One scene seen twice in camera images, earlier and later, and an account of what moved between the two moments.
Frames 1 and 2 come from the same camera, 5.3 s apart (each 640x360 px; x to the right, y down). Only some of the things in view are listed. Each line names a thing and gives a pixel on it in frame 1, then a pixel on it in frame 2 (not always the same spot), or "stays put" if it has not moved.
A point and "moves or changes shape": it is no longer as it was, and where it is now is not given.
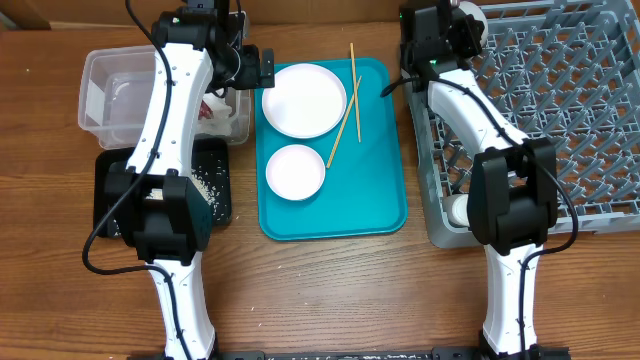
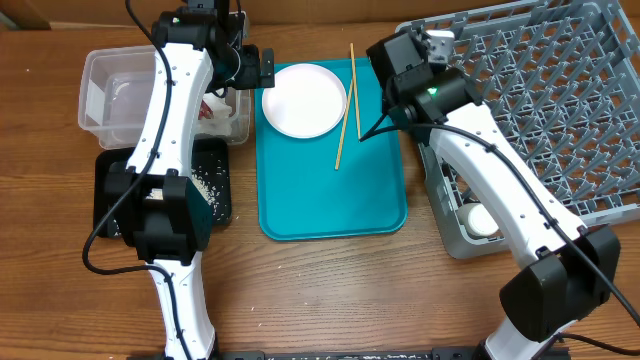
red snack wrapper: x=205 y=111 stays put
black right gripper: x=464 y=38 -> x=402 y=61
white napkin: x=220 y=123 stays put
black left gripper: x=252 y=76 stays put
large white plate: x=307 y=101 stays put
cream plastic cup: x=456 y=206 moves or changes shape
